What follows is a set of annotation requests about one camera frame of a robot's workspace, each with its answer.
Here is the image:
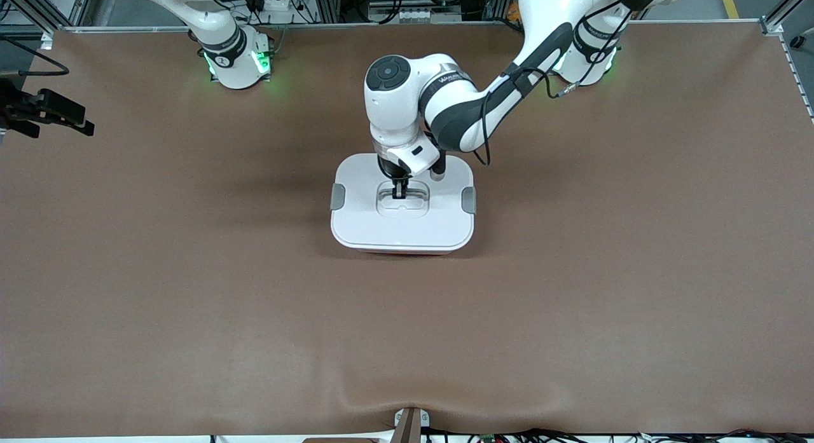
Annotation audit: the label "silver aluminium frame rail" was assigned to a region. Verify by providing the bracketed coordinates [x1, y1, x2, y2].
[38, 19, 764, 34]

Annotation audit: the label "pink plastic storage box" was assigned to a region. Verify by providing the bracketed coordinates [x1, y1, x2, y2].
[355, 246, 453, 256]

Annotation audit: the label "brown table cover mat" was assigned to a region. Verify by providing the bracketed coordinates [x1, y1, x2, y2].
[0, 20, 814, 439]

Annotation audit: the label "metal table edge bracket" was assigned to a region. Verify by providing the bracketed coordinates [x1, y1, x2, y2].
[393, 407, 431, 443]

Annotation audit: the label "aluminium frame struts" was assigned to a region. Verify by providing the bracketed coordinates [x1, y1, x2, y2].
[0, 0, 96, 34]

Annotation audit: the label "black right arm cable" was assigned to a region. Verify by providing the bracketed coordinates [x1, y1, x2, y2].
[0, 34, 71, 77]

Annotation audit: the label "white left camera bracket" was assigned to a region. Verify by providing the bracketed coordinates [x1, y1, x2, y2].
[387, 137, 441, 176]

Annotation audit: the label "white box lid grey clips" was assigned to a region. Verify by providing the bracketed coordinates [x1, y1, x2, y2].
[330, 153, 477, 252]

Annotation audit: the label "white power strip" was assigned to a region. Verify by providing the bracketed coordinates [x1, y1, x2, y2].
[251, 0, 309, 24]

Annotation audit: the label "aluminium corner strut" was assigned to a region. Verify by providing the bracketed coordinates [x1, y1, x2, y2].
[760, 0, 814, 36]

